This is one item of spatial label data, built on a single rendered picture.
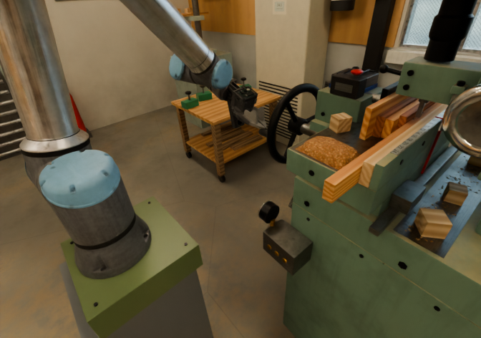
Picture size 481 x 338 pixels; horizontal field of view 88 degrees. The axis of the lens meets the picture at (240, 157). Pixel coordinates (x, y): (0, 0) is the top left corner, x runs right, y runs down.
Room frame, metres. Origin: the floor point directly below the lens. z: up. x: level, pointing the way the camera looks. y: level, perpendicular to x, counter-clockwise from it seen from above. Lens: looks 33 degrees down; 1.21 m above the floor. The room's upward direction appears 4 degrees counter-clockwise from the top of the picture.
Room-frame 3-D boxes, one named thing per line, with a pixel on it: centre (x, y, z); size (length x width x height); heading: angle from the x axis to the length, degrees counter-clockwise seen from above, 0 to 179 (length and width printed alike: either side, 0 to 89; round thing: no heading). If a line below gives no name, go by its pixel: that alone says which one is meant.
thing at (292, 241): (0.47, -0.12, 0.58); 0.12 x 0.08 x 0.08; 37
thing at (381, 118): (0.58, -0.40, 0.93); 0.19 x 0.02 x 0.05; 127
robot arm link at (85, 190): (0.47, 0.37, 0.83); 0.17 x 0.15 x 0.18; 47
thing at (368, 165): (0.53, -0.46, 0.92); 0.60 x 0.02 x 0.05; 127
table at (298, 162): (0.63, -0.38, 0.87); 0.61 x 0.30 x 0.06; 127
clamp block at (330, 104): (0.70, -0.33, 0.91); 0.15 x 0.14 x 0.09; 127
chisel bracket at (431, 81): (0.50, -0.42, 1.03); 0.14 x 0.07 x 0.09; 37
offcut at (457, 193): (0.40, -0.46, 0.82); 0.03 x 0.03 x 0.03; 54
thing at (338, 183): (0.50, -0.39, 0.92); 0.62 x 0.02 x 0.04; 127
